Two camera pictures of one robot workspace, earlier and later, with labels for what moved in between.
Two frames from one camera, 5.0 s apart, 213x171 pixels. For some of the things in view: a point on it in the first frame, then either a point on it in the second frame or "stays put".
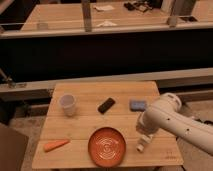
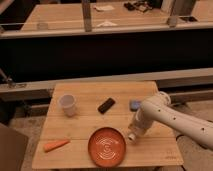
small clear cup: [42, 26] stays put
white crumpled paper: [107, 23] stays put
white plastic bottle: [143, 141] → [136, 125]
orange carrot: [54, 145] stays put
